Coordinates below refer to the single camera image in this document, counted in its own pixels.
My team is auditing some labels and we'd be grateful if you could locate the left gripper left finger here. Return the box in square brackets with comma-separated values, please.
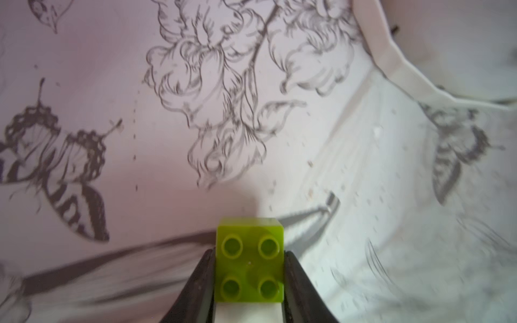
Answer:
[160, 248, 215, 323]

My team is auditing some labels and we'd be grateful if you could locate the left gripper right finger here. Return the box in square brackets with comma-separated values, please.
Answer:
[282, 251, 339, 323]

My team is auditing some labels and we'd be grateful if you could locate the potted green plant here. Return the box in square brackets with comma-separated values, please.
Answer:
[353, 1, 516, 109]

